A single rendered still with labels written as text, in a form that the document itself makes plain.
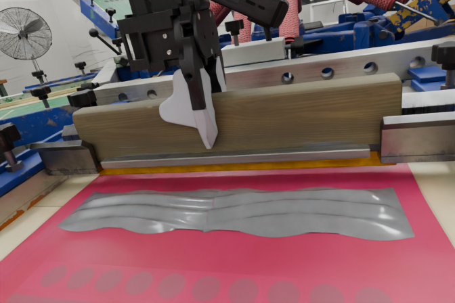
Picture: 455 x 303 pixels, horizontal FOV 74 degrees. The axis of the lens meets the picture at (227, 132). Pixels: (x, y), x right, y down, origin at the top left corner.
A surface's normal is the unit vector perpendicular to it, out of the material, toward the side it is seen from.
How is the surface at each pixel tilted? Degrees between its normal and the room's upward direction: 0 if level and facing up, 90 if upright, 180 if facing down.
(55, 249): 0
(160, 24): 90
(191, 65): 79
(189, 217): 33
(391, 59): 90
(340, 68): 90
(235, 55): 90
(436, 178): 0
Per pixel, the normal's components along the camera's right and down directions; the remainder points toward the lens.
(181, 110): -0.25, 0.27
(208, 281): -0.18, -0.91
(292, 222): -0.26, -0.47
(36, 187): 0.96, -0.07
